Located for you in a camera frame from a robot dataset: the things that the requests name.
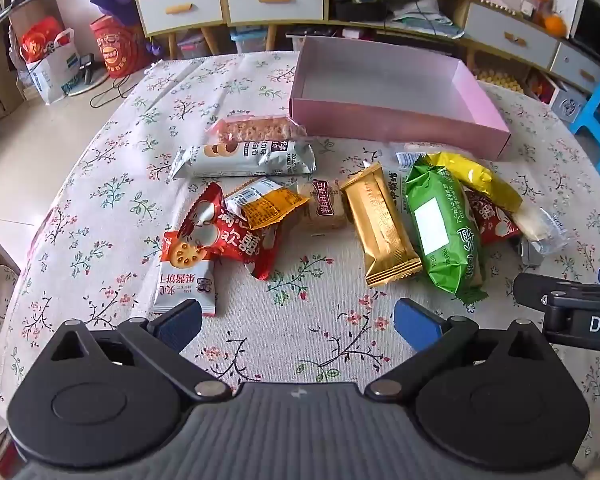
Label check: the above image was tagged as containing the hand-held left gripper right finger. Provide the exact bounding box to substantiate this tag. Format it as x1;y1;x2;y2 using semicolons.
364;297;556;403

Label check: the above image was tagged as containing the orange white snack packet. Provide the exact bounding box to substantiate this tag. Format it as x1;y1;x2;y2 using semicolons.
224;176;312;232

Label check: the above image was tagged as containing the black bag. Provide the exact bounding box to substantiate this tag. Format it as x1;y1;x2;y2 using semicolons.
332;0;393;22

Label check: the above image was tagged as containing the white printed carton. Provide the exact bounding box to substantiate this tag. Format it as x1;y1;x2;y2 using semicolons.
525;70;589;122

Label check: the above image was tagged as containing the black handheld device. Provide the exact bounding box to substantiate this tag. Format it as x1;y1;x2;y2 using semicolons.
77;54;97;85

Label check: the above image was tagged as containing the long white biscuit packet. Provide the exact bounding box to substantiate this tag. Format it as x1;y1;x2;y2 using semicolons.
167;140;317;182

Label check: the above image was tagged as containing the red snack packet white print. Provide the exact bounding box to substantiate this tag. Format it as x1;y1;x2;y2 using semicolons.
180;182;283;282
466;191;522;247

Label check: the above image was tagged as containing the red patterned bag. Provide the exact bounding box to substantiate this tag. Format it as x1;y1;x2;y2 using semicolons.
90;15;148;80

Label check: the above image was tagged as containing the blue lid storage box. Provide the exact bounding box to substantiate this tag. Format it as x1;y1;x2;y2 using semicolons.
230;27;270;54

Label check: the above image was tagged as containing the white red biscuit packet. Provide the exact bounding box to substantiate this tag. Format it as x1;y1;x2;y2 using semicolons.
153;232;217;317

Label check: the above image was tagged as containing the loose papers pile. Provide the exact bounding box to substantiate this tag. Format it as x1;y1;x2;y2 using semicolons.
387;0;466;40

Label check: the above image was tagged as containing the black keyboard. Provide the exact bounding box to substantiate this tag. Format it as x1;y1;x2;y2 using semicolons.
285;25;338;40

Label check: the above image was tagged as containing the gold snack packet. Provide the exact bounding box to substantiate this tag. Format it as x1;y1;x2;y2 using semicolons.
339;161;424;289

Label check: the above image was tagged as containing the wooden bookshelf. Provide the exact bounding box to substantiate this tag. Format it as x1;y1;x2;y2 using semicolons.
0;0;56;121

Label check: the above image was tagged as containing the clear pink cracker packet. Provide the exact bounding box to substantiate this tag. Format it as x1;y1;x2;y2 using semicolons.
204;114;307;145

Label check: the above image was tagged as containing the yellow egg tray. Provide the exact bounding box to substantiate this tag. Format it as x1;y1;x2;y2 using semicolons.
475;67;524;92

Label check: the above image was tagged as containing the green snack packet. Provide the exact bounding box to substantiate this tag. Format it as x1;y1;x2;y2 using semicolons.
404;156;485;305

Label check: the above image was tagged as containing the small beige cake packet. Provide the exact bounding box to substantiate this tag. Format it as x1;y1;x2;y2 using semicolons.
296;179;349;232

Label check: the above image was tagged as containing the red gift bag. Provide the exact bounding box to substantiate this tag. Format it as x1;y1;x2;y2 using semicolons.
20;16;68;63

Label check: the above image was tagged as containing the clear blue label packet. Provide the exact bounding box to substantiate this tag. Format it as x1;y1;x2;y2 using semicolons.
389;141;433;172

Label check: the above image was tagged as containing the white drawer wooden handle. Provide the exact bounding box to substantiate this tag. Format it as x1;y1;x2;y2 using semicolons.
137;0;224;37
464;2;561;69
550;42;600;92
225;0;326;26

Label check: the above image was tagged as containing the black white microwave oven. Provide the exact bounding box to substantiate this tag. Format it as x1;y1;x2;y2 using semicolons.
570;0;600;58

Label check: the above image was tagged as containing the floral tablecloth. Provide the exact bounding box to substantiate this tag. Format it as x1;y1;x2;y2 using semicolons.
0;52;600;480

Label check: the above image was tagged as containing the small clear storage box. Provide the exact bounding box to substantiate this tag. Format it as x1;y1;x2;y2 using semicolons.
176;35;212;60

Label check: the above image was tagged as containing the yellow snack packet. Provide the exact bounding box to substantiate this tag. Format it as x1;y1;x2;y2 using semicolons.
424;152;524;213

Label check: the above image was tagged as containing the silver white snack packet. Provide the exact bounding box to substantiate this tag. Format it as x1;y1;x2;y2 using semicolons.
516;236;548;267

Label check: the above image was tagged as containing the clear cream wafer packet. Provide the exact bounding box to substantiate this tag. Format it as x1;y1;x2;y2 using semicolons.
509;206;572;257

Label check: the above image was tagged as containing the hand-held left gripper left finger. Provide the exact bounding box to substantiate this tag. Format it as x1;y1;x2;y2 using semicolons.
49;299;234;403

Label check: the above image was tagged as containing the pink cardboard box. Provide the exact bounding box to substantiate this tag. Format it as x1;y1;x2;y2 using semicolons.
289;36;512;160

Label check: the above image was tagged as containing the white shopping bag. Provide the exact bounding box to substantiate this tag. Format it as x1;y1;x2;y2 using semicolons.
27;27;82;106

